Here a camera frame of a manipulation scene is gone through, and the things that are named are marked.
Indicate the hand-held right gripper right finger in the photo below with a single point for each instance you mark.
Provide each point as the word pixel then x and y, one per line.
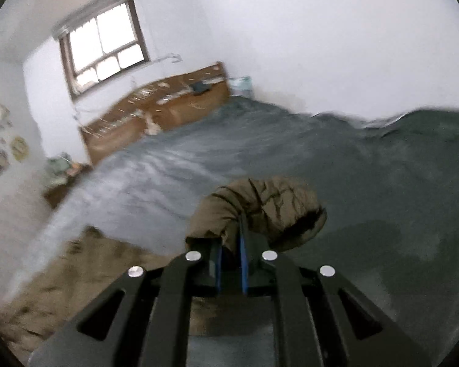
pixel 245 263

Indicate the brown wooden headboard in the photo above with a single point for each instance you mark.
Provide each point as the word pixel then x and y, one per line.
pixel 183 111

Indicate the checkered cloth by bed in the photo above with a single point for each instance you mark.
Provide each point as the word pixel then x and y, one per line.
pixel 240 86

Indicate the pale green bag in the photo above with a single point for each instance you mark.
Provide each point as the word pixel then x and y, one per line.
pixel 59 168

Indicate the small black device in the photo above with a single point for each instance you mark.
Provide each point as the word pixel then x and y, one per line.
pixel 200 88

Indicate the window with brown frame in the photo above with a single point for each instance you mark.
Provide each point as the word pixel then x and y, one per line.
pixel 105 46

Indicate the yellow lion wall sticker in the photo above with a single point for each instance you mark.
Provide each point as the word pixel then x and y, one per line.
pixel 20 148

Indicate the brown padded jacket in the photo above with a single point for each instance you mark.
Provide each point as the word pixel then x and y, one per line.
pixel 267 206

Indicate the dark wooden nightstand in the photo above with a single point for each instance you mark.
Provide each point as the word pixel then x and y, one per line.
pixel 61 193

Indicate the grey plush blanket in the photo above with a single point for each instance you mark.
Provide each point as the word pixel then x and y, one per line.
pixel 156 183

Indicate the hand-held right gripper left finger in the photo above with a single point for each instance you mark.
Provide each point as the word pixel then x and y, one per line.
pixel 215 267

